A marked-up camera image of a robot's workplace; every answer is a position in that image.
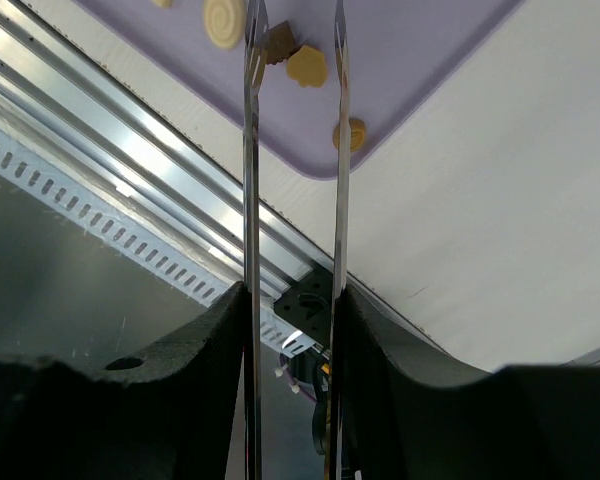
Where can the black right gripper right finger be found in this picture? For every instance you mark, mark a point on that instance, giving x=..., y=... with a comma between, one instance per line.
x=419, y=413

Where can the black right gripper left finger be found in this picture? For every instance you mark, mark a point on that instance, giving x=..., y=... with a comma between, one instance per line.
x=165, y=412

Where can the tan shell chocolate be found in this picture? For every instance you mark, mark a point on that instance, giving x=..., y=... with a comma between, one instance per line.
x=308, y=67

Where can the metal serving tongs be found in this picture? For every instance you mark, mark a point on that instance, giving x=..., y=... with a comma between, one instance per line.
x=256, y=39

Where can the brown chocolate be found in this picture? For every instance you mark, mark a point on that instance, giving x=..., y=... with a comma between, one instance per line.
x=281, y=44

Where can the tan leaf chocolate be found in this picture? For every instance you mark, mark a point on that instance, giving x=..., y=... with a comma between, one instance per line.
x=358, y=134

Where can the white swirl chocolate lower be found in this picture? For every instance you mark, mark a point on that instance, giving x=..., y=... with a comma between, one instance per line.
x=224, y=22

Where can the white rectangular chocolate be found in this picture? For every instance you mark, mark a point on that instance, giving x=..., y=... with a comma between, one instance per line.
x=165, y=4

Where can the lavender plastic tray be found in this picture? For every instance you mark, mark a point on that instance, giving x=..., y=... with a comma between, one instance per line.
x=400, y=52

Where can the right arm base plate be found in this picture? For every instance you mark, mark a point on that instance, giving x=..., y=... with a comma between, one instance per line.
x=307, y=304

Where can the slotted cable duct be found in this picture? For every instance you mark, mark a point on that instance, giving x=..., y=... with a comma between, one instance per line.
x=79, y=279

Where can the aluminium frame rail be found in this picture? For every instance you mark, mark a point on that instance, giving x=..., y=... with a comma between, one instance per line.
x=69, y=111

